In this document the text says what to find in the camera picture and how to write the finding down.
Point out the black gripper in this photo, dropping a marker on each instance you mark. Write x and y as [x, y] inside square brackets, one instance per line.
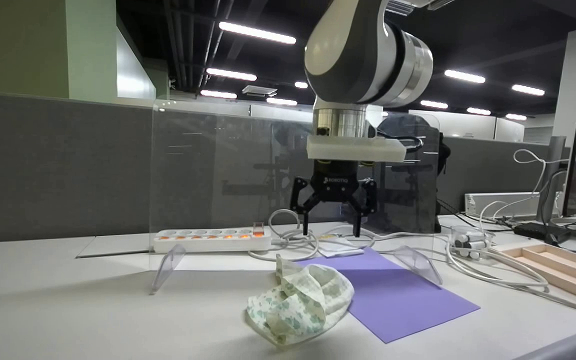
[335, 181]

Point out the pale green patterned cloth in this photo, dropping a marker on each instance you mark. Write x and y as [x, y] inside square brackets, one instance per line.
[301, 306]

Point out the white grey Franka robot arm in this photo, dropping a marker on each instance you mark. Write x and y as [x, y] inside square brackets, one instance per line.
[368, 53]

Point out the clear acrylic screen panel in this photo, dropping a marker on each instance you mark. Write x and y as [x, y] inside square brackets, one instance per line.
[235, 172]

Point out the clear acrylic screen foot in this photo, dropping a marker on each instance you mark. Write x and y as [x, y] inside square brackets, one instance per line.
[420, 262]
[168, 267]

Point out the white paper sheet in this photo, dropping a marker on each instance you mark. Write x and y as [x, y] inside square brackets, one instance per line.
[331, 249]

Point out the long ceiling light tube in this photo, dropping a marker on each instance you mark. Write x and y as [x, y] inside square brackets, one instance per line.
[516, 116]
[231, 75]
[529, 90]
[465, 76]
[280, 101]
[256, 33]
[478, 110]
[219, 95]
[434, 105]

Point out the purple paper sheet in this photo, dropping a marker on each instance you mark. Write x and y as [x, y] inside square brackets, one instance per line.
[394, 301]

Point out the white power strip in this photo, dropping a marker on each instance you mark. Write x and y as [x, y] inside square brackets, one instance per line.
[209, 241]

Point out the grey ceiling mounted unit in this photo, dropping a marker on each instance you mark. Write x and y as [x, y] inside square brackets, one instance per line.
[259, 90]

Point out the white plug adapter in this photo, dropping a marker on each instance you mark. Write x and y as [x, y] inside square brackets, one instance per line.
[470, 238]
[469, 250]

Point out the white rectangular box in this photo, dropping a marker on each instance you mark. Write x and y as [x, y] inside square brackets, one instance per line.
[500, 204]

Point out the black monitor base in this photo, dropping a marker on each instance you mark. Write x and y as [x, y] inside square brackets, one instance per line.
[541, 232]

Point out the grey monitor stand pole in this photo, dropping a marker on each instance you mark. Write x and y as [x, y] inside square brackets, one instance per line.
[553, 172]

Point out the grey desk partition panel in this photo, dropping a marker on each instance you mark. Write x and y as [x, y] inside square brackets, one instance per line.
[54, 166]

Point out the green building column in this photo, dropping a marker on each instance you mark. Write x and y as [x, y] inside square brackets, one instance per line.
[35, 47]

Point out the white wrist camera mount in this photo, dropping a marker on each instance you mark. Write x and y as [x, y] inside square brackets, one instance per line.
[354, 148]

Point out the light wooden frame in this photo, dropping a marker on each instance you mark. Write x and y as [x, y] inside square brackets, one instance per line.
[560, 272]

